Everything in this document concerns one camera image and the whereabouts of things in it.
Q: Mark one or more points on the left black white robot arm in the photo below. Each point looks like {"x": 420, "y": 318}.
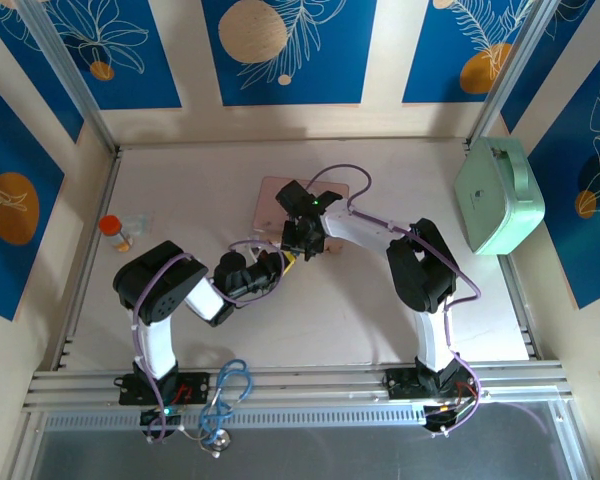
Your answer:
{"x": 156, "y": 345}

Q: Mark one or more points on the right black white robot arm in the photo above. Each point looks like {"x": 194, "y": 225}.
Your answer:
{"x": 425, "y": 280}

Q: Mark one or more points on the pink box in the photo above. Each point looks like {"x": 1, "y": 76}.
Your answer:
{"x": 270, "y": 205}

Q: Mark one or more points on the blue stethoscope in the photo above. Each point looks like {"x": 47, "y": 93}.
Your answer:
{"x": 225, "y": 400}

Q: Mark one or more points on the orange cap pill bottle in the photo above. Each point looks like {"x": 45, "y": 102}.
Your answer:
{"x": 115, "y": 232}

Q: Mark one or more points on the mint green carry case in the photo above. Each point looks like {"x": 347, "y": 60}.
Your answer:
{"x": 497, "y": 197}

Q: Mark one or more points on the aluminium frame beam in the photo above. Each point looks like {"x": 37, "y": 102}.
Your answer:
{"x": 300, "y": 382}

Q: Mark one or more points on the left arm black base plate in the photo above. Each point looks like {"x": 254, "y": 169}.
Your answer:
{"x": 190, "y": 387}

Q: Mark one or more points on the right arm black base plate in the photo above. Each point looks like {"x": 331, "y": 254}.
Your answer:
{"x": 402, "y": 382}

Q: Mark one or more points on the aluminium side rail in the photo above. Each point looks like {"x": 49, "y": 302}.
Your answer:
{"x": 517, "y": 300}
{"x": 87, "y": 250}

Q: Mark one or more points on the blue floral wall poster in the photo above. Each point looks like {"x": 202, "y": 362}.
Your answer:
{"x": 290, "y": 50}
{"x": 125, "y": 55}
{"x": 10, "y": 200}
{"x": 580, "y": 200}
{"x": 475, "y": 50}

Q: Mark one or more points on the aluminium frame post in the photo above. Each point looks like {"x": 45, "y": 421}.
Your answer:
{"x": 70, "y": 75}
{"x": 510, "y": 70}

